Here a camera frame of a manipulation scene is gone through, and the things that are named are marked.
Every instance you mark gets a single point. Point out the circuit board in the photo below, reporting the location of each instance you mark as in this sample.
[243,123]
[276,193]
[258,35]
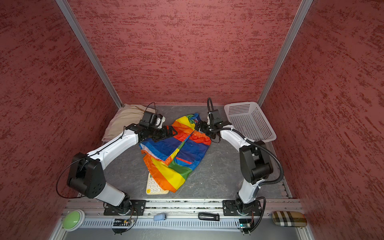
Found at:
[124,223]
[246,224]

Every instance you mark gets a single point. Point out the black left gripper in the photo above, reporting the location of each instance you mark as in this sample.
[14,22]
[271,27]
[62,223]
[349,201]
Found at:
[164,134]

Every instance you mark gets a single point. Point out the left circuit board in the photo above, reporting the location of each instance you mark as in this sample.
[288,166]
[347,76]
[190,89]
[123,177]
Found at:
[124,223]

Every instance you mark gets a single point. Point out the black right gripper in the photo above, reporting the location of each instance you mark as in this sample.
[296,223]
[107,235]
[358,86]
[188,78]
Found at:
[204,124]

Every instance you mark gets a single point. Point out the plaid glasses case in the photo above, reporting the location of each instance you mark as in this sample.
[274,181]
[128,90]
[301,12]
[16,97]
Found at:
[289,219]

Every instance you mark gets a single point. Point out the yellow calculator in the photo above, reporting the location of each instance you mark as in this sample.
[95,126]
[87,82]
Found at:
[153,188]

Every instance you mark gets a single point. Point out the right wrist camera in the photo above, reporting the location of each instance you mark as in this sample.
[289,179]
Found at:
[215,118]

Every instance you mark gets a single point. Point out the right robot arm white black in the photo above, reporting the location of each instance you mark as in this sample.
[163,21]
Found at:
[255,165]

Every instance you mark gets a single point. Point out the white plastic basket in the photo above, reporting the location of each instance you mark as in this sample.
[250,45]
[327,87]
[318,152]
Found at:
[249,119]

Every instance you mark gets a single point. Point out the beige shorts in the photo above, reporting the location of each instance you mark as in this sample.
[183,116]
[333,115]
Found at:
[128,114]

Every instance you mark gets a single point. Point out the right circuit board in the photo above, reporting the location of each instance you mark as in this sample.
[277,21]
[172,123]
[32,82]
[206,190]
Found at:
[246,224]

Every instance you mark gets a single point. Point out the multicolour striped shorts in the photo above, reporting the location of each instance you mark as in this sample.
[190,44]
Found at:
[172,160]

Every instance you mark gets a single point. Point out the green round button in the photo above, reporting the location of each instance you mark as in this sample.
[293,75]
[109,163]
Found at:
[74,220]

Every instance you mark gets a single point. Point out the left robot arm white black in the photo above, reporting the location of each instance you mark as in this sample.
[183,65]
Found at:
[86,172]

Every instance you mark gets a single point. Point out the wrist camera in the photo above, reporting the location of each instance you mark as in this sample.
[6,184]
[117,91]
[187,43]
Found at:
[215,118]
[152,120]

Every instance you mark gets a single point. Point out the small blue object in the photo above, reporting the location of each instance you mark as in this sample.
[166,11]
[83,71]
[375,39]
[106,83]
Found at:
[160,217]

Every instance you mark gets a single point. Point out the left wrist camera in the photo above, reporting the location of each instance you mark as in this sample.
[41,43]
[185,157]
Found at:
[152,120]

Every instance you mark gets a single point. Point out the black usb stick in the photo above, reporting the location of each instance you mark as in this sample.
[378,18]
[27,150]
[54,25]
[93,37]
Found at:
[208,217]

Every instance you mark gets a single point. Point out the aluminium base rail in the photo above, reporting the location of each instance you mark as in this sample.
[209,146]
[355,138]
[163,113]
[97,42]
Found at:
[182,214]

